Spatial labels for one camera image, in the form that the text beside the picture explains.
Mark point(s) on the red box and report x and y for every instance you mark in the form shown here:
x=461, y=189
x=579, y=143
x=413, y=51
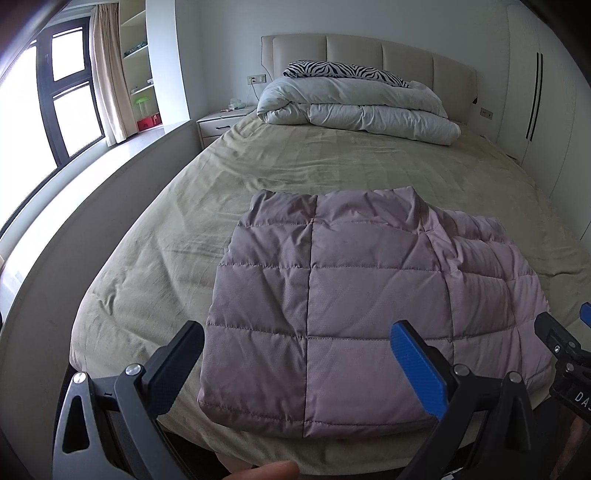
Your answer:
x=148, y=122

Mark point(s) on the zebra print pillow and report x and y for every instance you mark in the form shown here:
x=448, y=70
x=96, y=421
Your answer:
x=332, y=69

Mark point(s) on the wall socket with plug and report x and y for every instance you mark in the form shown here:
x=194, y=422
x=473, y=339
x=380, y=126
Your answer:
x=256, y=79

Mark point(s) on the white nightstand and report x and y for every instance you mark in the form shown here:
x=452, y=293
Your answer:
x=214, y=127

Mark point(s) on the pale green tissue pack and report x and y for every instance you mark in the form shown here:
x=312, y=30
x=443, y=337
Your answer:
x=237, y=105

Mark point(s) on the cream padded headboard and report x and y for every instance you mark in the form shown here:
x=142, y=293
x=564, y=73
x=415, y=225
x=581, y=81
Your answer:
x=406, y=57

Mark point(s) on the white folded duvet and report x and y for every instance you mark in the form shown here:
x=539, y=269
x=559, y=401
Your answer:
x=369, y=115

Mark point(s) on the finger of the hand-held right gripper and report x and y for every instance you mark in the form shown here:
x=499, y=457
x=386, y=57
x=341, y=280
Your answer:
x=586, y=314
x=554, y=330

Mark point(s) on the beige curtain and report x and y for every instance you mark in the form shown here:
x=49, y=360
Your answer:
x=108, y=69

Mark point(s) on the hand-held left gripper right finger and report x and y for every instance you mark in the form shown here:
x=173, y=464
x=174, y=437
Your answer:
x=418, y=369

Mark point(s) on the green lamp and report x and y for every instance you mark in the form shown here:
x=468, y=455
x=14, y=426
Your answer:
x=141, y=104

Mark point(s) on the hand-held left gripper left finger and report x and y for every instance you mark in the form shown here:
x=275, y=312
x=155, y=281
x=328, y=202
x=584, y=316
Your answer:
x=171, y=369

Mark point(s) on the person's left hand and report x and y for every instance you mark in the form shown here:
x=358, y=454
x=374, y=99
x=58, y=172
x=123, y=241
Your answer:
x=265, y=471

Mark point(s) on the white wall shelf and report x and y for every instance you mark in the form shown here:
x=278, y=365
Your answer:
x=138, y=64

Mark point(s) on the pink quilted puffer jacket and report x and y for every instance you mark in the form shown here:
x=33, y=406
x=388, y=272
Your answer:
x=346, y=300

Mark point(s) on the bed with beige sheet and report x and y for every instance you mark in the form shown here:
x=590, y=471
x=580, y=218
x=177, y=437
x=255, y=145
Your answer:
x=323, y=161

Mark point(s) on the black framed window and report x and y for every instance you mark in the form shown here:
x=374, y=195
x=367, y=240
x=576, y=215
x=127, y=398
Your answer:
x=69, y=120

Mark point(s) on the white wardrobe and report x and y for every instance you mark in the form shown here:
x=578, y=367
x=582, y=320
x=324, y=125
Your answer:
x=558, y=115

